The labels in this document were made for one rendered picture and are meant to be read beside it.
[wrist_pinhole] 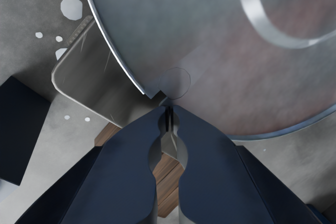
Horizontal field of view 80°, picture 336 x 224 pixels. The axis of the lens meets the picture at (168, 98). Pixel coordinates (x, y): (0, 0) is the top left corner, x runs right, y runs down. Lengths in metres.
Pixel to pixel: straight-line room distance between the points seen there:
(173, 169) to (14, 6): 0.83
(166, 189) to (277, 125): 0.77
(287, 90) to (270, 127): 0.04
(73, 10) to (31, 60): 0.73
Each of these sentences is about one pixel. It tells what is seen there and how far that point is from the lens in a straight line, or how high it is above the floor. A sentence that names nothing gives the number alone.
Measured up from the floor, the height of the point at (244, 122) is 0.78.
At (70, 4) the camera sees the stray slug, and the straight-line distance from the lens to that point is 0.25.
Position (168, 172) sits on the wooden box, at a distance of 0.86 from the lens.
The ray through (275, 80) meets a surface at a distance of 0.18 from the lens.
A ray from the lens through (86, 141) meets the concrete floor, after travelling 1.13.
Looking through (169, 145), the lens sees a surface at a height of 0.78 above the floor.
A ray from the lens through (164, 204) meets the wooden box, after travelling 1.01.
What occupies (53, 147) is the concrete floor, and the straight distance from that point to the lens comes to 1.16.
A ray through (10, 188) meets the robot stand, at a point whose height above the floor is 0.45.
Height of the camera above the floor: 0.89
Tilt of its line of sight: 57 degrees down
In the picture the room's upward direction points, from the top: 146 degrees clockwise
